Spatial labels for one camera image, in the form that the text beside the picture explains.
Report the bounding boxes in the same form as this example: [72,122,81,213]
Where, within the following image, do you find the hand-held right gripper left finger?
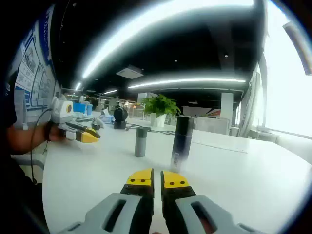
[57,167,155,234]

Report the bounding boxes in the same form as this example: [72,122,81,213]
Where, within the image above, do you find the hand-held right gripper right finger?
[160,170,266,234]

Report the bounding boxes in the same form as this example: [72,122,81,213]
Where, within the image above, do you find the small grey cylinder bottle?
[136,127,148,140]

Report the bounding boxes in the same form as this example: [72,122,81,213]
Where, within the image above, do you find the tall dark cosmetic bottle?
[170,133,193,173]

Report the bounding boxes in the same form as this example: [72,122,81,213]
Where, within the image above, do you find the person's left hand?
[47,122,68,143]

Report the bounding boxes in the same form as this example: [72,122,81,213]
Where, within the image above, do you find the white handheld device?
[94,116,106,129]

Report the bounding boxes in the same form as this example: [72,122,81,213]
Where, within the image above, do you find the blue storage box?
[73,102,93,116]

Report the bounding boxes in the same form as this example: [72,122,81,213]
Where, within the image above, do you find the white tissue box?
[100,108,115,124]

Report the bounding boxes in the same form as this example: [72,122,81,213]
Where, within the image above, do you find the white chair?
[11,153,47,173]

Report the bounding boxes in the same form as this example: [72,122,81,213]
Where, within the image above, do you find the ceiling air conditioner vent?
[116,65,144,79]

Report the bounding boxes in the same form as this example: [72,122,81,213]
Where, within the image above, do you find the green potted plant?
[141,94,181,127]

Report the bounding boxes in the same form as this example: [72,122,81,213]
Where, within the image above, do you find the white low cabinet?
[196,117,230,135]

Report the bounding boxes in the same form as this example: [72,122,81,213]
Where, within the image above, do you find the person in black shirt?
[0,73,51,234]

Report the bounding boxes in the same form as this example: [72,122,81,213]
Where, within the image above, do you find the long ceiling light strip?
[128,78,246,89]
[81,0,255,79]

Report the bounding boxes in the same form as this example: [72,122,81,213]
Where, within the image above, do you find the blue wall poster board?
[14,4,62,118]

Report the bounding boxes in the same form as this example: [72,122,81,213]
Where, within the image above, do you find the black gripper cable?
[30,108,53,185]

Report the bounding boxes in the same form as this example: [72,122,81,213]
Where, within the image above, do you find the black power cable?
[125,123,176,136]

